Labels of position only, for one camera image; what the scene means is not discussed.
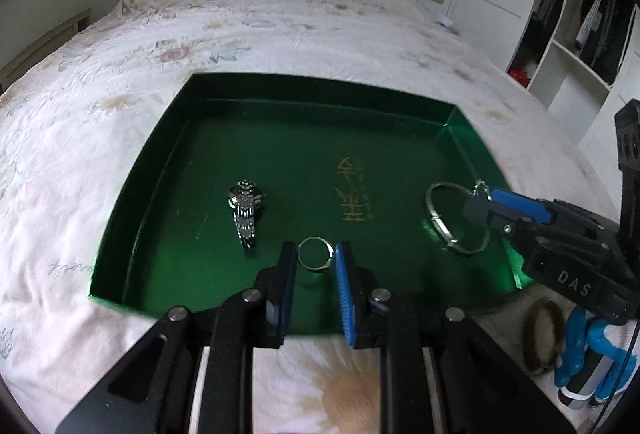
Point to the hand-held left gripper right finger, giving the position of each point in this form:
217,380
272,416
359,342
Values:
345,289

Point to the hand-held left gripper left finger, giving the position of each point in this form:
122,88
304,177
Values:
288,279

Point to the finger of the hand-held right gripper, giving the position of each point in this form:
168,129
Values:
520,204
482,211

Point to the silver bangle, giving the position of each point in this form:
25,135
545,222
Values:
429,211

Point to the amber bangle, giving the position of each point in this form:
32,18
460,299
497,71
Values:
526,334

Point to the green tray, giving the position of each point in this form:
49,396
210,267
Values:
300,154

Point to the person's right hand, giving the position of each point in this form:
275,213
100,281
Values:
575,344

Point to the silver wristwatch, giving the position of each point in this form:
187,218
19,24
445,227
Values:
245,214

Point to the red item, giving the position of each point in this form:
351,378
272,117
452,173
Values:
520,77

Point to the hanging dark garment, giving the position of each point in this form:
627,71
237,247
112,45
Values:
615,34

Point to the hanging white grey garment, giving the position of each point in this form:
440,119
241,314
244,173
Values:
589,17

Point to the bed with floral sheet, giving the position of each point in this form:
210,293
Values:
300,34

